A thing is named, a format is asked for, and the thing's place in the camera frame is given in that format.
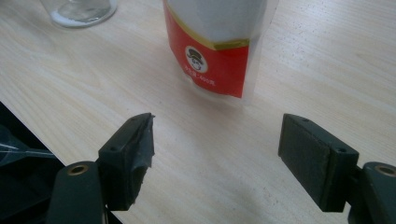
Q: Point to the red and white pouch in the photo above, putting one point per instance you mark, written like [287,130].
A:
[214,65]

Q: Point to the clear glass jar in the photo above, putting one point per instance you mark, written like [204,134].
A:
[81,12]

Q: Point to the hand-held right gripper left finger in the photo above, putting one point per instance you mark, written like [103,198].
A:
[124,161]

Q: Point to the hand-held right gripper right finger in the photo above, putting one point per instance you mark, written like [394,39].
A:
[311,158]

